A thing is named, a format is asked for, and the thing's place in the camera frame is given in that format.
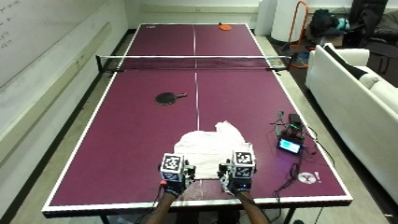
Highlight person's left hand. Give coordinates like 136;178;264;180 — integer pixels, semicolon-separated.
160;160;197;198

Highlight black cushion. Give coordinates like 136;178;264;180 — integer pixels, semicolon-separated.
323;45;370;80

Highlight black office chair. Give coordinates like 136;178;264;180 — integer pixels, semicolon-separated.
345;0;398;48

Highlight orange metal frame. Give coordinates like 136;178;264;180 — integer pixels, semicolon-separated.
288;0;312;69

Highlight whiteboard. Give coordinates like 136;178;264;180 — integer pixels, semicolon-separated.
0;0;110;90

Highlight white marker cube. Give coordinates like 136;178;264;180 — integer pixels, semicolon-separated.
231;150;256;180
160;152;187;183

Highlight small screen device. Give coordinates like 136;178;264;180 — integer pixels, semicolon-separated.
276;136;305;156

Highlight black backpack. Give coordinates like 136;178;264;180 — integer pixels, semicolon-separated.
309;8;350;38

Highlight white cloth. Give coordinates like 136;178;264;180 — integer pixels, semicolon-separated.
173;120;256;180

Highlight white sofa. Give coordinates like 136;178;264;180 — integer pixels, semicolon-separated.
305;42;398;204

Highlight black power adapter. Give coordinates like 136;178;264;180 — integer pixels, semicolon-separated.
288;113;304;125

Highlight black table tennis paddle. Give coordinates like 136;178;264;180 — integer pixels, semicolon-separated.
155;91;189;106

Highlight person's right hand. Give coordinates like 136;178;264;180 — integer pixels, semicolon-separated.
217;159;259;196

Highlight table tennis net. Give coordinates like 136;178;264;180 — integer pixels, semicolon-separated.
95;54;295;75

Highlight white cylindrical column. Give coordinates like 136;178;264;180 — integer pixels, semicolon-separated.
271;0;311;43

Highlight black cables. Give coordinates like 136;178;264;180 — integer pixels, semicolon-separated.
267;110;337;200

